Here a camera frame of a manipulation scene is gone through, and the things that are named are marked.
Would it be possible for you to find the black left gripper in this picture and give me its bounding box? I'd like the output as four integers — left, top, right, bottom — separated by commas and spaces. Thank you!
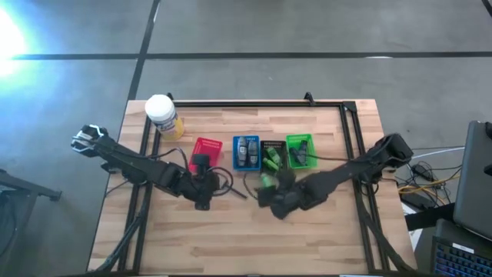
177, 169, 227, 212

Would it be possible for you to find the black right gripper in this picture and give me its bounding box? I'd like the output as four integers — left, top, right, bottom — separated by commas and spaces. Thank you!
256, 180, 311, 221

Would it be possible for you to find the red plastic basket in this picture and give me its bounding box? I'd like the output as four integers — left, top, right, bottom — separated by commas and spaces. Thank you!
188, 137, 224, 173

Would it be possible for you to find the blue plastic basket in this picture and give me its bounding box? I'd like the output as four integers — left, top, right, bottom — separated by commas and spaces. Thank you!
231, 135, 261, 172

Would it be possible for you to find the dark grey toiletry item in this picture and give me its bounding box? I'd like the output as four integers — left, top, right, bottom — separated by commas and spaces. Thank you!
298, 139, 309, 165
288, 147, 303, 166

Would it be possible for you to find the green plastic basket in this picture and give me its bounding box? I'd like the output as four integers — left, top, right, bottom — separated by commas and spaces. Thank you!
260, 139, 288, 173
285, 133, 319, 170

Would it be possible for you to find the white-lidded yellow wipes canister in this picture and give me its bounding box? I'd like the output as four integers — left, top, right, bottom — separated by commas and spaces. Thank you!
144, 93, 185, 142

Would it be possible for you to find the black power brick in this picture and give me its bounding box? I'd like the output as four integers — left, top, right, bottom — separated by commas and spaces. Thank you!
400, 191, 430, 211

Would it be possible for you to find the black power adapter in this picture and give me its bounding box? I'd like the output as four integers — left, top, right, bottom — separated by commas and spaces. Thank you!
411, 163, 434, 182

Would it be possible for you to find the black stand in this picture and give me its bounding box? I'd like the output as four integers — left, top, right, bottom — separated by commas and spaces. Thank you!
0, 168, 63, 277

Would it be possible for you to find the black backlit keyboard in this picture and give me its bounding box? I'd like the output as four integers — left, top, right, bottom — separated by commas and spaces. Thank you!
429, 219, 492, 277

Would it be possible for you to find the grey laptop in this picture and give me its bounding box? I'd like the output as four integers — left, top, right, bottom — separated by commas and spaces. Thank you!
452, 119, 492, 242

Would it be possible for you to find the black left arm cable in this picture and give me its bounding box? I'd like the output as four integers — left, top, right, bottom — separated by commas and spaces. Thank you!
149, 147, 236, 198

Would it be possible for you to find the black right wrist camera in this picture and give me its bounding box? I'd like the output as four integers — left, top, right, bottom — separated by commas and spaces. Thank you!
277, 170, 297, 188

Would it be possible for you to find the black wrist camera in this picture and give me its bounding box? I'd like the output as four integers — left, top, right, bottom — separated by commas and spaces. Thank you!
277, 170, 297, 188
191, 153, 211, 175

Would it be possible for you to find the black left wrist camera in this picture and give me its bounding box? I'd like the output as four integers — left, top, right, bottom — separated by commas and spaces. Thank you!
191, 153, 211, 175

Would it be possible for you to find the black aluminium rig frame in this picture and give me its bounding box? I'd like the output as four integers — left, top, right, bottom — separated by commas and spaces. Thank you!
91, 92, 418, 275

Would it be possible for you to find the yellow cable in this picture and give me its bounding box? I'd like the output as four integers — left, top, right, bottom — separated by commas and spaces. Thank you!
397, 175, 462, 196

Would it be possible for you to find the black strap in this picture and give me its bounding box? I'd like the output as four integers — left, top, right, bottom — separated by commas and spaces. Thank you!
404, 202, 457, 232

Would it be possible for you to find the white cable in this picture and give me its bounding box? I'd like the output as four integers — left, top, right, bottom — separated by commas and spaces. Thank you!
407, 146, 467, 163

